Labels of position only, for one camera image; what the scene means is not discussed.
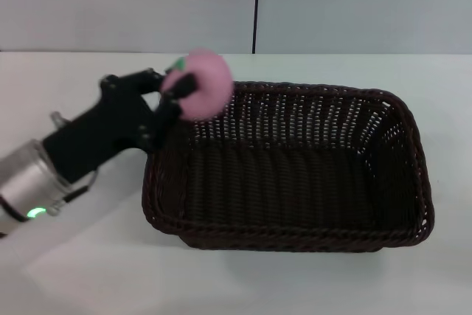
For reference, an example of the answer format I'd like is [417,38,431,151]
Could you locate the pink toy peach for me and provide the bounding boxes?
[160,48,234,122]

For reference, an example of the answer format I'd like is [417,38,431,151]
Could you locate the thin left wrist cable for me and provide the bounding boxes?
[57,170,100,207]

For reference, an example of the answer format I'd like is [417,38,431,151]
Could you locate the black vertical wall strip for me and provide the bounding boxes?
[251,0,263,54]

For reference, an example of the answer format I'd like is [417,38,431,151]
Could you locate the dark brown woven basket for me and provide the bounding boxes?
[141,80,436,253]

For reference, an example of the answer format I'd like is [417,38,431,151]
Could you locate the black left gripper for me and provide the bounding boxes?
[42,68,198,183]

